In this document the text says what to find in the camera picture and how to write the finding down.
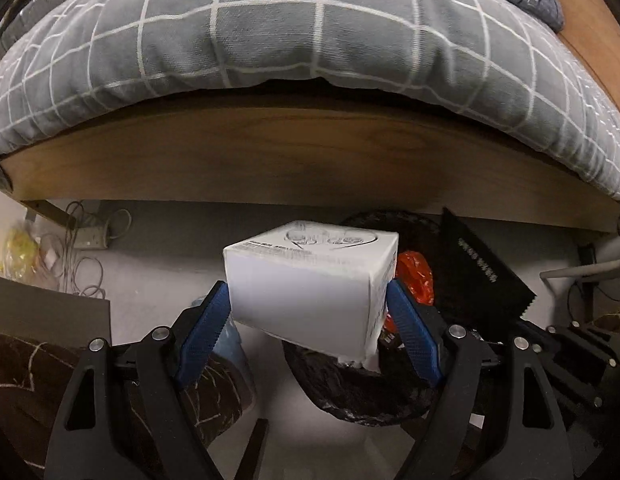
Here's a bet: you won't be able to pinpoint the grey checked bed sheet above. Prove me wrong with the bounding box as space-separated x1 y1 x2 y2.
0 0 620 201

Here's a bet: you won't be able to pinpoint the black lined trash bin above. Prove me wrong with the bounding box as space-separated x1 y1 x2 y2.
283 208 439 427

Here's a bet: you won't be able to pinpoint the red plastic bag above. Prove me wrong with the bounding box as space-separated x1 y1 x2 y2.
395 250 435 306

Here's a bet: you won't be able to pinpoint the wooden bed frame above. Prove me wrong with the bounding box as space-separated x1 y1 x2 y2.
0 0 620 231

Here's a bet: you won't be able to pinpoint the yellow plastic bag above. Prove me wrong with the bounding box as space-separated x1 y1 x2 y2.
2 228 40 285

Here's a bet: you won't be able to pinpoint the white earphone box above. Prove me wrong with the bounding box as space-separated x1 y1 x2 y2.
223 220 399 370

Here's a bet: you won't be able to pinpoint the white power strip cables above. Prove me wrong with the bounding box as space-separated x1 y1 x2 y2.
36 199 134 302

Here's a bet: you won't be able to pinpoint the black wet wipe sachet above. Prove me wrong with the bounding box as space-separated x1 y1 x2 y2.
432 208 536 342

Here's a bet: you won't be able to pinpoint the blue slipper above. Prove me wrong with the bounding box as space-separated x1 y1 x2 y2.
192 298 256 404

